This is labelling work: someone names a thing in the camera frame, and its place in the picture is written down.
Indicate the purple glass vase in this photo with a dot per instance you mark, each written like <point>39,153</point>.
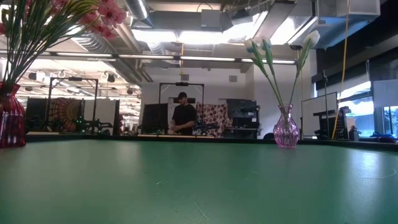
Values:
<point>286,130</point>

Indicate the pink artificial flower bunch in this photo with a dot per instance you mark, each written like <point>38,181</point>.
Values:
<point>112,14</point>
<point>22,40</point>
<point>6,46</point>

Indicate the red glass vase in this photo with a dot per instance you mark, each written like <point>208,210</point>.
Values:
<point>11,118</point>

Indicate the black background robot arm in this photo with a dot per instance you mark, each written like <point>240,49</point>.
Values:
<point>93,126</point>

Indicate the red patterned cloth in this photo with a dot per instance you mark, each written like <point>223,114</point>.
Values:
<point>214,116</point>

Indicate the person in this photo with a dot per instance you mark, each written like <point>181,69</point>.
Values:
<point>184,118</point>

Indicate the black shelf unit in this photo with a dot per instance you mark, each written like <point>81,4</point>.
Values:
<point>244,115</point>

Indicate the long ceiling light tube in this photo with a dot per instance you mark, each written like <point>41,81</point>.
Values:
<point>205,58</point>

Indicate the dark office chair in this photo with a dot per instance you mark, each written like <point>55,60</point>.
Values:
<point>269,136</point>

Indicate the green table mat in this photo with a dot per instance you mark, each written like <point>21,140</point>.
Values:
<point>199,186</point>

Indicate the white board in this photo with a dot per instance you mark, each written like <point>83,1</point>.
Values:
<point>318,115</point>

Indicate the black tripod stand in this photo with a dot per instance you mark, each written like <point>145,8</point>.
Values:
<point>325,102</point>

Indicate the mandala tapestry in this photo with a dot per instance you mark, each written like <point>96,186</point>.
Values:
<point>63,113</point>

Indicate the black equipment rack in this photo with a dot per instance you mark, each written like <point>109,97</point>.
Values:
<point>340,124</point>

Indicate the black metal station frame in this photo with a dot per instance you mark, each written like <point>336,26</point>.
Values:
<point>73,78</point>
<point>182,84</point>

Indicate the silver ventilation duct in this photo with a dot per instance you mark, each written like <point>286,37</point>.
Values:
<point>138,9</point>

